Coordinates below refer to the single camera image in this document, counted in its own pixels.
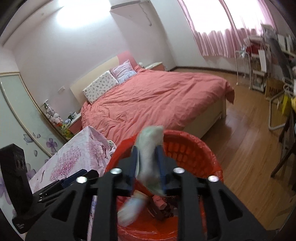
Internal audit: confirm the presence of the floral printed sheet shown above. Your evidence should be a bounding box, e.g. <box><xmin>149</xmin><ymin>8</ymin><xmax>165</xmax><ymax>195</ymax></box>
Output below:
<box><xmin>28</xmin><ymin>126</ymin><xmax>116</xmax><ymax>232</ymax></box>

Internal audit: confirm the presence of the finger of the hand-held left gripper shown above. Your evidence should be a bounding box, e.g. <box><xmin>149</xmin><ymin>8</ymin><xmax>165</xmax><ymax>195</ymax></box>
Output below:
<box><xmin>33</xmin><ymin>169</ymin><xmax>100</xmax><ymax>202</ymax></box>

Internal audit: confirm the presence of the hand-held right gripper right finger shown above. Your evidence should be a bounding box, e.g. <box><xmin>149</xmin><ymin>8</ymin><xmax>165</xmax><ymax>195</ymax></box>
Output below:
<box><xmin>155</xmin><ymin>146</ymin><xmax>270</xmax><ymax>241</ymax></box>

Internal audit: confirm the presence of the clear tube of plush toys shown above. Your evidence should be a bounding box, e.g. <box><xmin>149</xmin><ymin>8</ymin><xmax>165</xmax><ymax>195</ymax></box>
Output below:
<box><xmin>40</xmin><ymin>99</ymin><xmax>72</xmax><ymax>141</ymax></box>

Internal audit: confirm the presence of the floral sliding door wardrobe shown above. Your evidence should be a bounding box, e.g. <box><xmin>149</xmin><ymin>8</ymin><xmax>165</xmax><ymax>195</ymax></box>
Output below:
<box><xmin>0</xmin><ymin>72</ymin><xmax>67</xmax><ymax>209</ymax></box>

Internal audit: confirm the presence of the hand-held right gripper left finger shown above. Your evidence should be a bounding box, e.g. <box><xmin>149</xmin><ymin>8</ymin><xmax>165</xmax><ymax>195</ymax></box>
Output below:
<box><xmin>25</xmin><ymin>146</ymin><xmax>139</xmax><ymax>241</ymax></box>

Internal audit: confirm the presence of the pink striped pillow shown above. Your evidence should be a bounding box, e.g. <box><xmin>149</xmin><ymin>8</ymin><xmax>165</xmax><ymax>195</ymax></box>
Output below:
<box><xmin>110</xmin><ymin>60</ymin><xmax>138</xmax><ymax>84</ymax></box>

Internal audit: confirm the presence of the beige and pink headboard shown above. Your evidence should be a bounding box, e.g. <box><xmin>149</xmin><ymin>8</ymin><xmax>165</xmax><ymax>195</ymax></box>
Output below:
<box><xmin>69</xmin><ymin>51</ymin><xmax>137</xmax><ymax>101</ymax></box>

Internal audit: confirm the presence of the orange laundry basket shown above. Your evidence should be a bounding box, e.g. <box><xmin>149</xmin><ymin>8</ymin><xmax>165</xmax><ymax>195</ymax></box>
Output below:
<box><xmin>102</xmin><ymin>130</ymin><xmax>225</xmax><ymax>241</ymax></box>

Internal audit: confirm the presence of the white floral pillow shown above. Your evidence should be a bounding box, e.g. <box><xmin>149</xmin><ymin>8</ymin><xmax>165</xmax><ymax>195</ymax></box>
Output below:
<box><xmin>83</xmin><ymin>71</ymin><xmax>119</xmax><ymax>104</ymax></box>

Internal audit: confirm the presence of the white wire rack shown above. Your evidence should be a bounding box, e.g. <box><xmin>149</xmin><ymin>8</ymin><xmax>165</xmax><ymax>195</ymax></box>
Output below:
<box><xmin>248</xmin><ymin>37</ymin><xmax>272</xmax><ymax>93</ymax></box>

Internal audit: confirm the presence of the light green cloth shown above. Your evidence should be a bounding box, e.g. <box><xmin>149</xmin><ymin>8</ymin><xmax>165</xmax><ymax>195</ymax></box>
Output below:
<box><xmin>135</xmin><ymin>126</ymin><xmax>165</xmax><ymax>195</ymax></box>

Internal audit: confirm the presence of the brown cardboard box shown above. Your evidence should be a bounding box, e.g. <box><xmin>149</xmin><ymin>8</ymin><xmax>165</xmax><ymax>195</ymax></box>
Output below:
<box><xmin>265</xmin><ymin>79</ymin><xmax>285</xmax><ymax>101</ymax></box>

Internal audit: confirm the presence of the pink curtain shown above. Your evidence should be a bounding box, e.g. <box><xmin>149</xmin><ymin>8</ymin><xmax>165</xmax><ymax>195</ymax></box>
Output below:
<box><xmin>177</xmin><ymin>0</ymin><xmax>275</xmax><ymax>58</ymax></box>

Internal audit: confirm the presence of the pink bedside table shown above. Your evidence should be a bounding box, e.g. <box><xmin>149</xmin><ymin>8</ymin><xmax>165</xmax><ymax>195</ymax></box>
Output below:
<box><xmin>66</xmin><ymin>113</ymin><xmax>83</xmax><ymax>135</ymax></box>

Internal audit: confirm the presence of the yellow bag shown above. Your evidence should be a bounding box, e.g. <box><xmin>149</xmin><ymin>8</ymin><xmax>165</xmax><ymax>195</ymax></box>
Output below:
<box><xmin>281</xmin><ymin>95</ymin><xmax>296</xmax><ymax>116</ymax></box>

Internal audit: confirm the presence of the white metal tube frame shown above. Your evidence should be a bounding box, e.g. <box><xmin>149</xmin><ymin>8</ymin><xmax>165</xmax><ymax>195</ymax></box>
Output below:
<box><xmin>268</xmin><ymin>91</ymin><xmax>289</xmax><ymax>132</ymax></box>

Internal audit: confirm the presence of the red plastic basket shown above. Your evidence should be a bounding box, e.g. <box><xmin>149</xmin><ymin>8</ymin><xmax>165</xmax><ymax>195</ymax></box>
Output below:
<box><xmin>102</xmin><ymin>130</ymin><xmax>225</xmax><ymax>241</ymax></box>

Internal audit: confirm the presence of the white bed frame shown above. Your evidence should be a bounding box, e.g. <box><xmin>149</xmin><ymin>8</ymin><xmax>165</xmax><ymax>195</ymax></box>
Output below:
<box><xmin>199</xmin><ymin>100</ymin><xmax>226</xmax><ymax>139</ymax></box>

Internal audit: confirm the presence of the white air conditioner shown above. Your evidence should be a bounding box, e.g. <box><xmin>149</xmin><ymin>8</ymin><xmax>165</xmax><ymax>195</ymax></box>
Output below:
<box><xmin>110</xmin><ymin>0</ymin><xmax>151</xmax><ymax>11</ymax></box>

